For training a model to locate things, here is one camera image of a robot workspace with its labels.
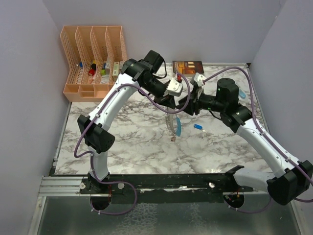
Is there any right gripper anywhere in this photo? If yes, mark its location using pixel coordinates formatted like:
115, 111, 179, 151
176, 87, 225, 116

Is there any metal keyring holder blue handle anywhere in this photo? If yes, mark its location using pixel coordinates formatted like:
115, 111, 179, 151
165, 113, 181, 137

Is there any blue key tag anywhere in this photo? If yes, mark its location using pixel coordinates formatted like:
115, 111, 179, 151
193, 124, 206, 133

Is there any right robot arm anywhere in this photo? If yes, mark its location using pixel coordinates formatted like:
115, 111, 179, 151
177, 78, 313, 205

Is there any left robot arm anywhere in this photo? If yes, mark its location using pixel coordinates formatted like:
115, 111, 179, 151
77, 50, 176, 193

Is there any brown book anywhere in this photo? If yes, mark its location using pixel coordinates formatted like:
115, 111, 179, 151
172, 61, 204, 77

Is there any blue packaged toothbrush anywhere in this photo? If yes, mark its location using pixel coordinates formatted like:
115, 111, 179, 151
239, 89, 246, 100

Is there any green white box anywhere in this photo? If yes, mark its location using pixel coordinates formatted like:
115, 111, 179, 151
112, 62, 120, 82

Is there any red round bottle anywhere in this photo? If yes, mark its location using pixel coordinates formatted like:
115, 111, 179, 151
89, 69, 95, 76

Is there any orange plastic file organizer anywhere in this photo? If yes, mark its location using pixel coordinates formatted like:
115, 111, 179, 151
60, 25, 128, 102

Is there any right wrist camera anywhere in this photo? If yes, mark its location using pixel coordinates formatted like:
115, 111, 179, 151
190, 72, 206, 87

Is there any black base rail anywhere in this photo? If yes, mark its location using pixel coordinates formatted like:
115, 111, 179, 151
42, 173, 253, 204

